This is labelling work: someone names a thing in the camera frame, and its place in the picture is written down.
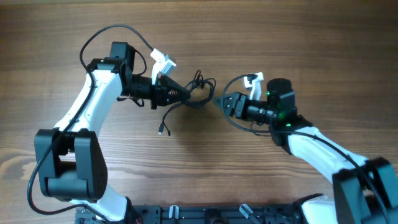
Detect black left camera cable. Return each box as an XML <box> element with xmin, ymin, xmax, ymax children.
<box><xmin>27</xmin><ymin>24</ymin><xmax>156</xmax><ymax>223</ymax></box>

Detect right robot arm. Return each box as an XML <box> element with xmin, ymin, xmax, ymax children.
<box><xmin>215</xmin><ymin>73</ymin><xmax>397</xmax><ymax>223</ymax></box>

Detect black usb cables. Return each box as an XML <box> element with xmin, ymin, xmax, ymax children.
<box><xmin>157</xmin><ymin>70</ymin><xmax>217</xmax><ymax>137</ymax></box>

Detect black right camera cable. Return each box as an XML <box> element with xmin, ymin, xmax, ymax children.
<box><xmin>221</xmin><ymin>73</ymin><xmax>392</xmax><ymax>224</ymax></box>

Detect black camera cable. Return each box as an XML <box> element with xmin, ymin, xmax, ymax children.
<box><xmin>221</xmin><ymin>73</ymin><xmax>392</xmax><ymax>224</ymax></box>
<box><xmin>27</xmin><ymin>24</ymin><xmax>156</xmax><ymax>223</ymax></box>

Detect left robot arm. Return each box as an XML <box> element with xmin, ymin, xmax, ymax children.
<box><xmin>32</xmin><ymin>55</ymin><xmax>190</xmax><ymax>223</ymax></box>

